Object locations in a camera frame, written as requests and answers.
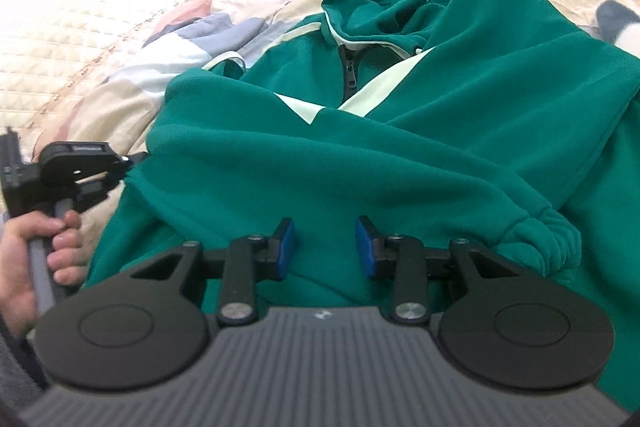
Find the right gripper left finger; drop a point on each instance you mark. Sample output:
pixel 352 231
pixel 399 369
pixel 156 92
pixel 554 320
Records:
pixel 250 260

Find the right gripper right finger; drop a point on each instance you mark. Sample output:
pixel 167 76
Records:
pixel 400 259

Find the green hooded sweatshirt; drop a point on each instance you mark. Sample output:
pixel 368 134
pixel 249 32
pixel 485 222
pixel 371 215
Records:
pixel 497 120

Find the person's left hand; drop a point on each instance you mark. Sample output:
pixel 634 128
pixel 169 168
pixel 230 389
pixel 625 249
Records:
pixel 69 262

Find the patchwork pastel quilt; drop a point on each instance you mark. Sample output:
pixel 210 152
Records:
pixel 116 100

